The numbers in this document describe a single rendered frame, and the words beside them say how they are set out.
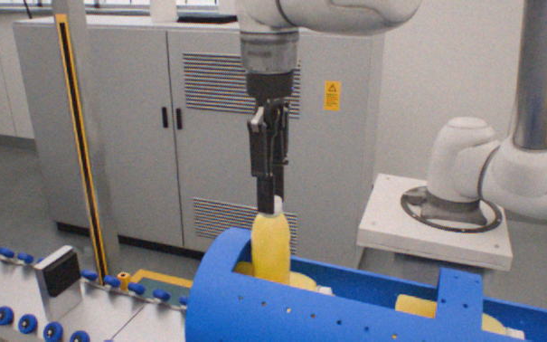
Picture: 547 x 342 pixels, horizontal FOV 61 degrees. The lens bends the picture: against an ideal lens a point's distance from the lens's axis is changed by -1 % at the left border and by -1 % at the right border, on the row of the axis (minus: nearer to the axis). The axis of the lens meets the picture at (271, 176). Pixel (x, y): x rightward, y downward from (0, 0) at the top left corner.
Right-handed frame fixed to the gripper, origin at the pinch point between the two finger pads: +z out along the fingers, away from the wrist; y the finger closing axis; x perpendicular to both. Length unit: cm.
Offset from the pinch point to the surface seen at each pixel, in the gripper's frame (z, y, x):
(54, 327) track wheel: 37, 9, -48
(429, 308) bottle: 16.7, 0.8, 28.2
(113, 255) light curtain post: 48, -33, -67
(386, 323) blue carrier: 15.2, 8.9, 22.2
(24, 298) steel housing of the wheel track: 42, 0, -69
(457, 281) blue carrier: 11.9, -1.1, 31.8
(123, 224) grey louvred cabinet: 116, -150, -164
